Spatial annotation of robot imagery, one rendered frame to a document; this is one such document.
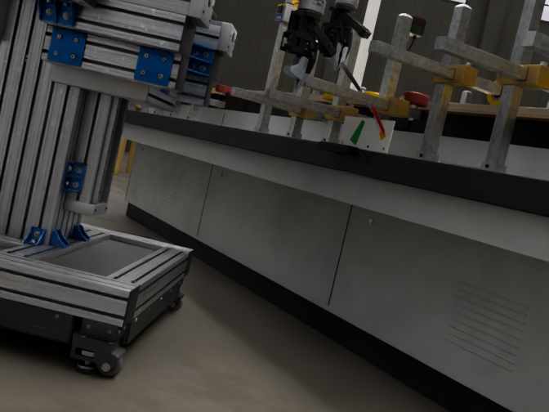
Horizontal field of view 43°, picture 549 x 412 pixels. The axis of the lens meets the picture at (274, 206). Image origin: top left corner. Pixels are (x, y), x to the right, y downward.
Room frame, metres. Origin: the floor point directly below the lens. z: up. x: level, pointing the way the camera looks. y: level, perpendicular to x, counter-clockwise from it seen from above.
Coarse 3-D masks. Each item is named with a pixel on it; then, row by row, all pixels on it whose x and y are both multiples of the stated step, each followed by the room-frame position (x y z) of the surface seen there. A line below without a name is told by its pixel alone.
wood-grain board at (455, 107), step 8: (312, 96) 2.87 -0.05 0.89; (320, 96) 2.81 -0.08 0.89; (328, 104) 2.84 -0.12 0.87; (352, 104) 2.63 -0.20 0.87; (360, 104) 2.57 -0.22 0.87; (456, 104) 2.15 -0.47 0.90; (464, 104) 2.12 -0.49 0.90; (472, 104) 2.10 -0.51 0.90; (448, 112) 2.21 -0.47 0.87; (456, 112) 2.16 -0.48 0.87; (464, 112) 2.12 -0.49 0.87; (472, 112) 2.09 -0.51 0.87; (480, 112) 2.06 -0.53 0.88; (488, 112) 2.04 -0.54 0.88; (496, 112) 2.01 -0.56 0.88; (520, 112) 1.93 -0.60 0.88; (528, 112) 1.91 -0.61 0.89; (536, 112) 1.89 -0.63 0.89; (544, 112) 1.87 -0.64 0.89; (536, 120) 1.93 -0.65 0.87; (544, 120) 1.90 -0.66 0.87
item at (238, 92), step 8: (232, 88) 2.46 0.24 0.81; (240, 88) 2.44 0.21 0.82; (240, 96) 2.45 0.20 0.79; (248, 96) 2.46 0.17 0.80; (256, 96) 2.48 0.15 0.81; (264, 96) 2.49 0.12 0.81; (264, 104) 2.51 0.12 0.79; (272, 104) 2.51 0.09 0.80; (280, 104) 2.53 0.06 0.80; (296, 112) 2.57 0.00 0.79
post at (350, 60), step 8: (352, 40) 2.40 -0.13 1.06; (360, 40) 2.41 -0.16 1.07; (352, 48) 2.40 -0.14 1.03; (352, 56) 2.41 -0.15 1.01; (352, 64) 2.41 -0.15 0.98; (344, 72) 2.40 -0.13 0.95; (352, 72) 2.41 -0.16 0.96; (344, 80) 2.40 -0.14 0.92; (336, 96) 2.41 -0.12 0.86; (336, 104) 2.40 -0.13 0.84; (344, 104) 2.41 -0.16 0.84; (328, 120) 2.42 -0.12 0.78; (328, 128) 2.41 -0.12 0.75; (336, 128) 2.41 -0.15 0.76; (328, 136) 2.40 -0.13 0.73; (336, 136) 2.41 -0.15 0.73
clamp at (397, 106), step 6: (390, 102) 2.14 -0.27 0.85; (396, 102) 2.12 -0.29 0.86; (402, 102) 2.13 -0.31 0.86; (408, 102) 2.14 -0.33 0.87; (390, 108) 2.14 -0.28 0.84; (396, 108) 2.12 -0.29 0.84; (402, 108) 2.13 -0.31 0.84; (390, 114) 2.16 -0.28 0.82; (396, 114) 2.12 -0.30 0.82; (402, 114) 2.13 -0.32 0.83
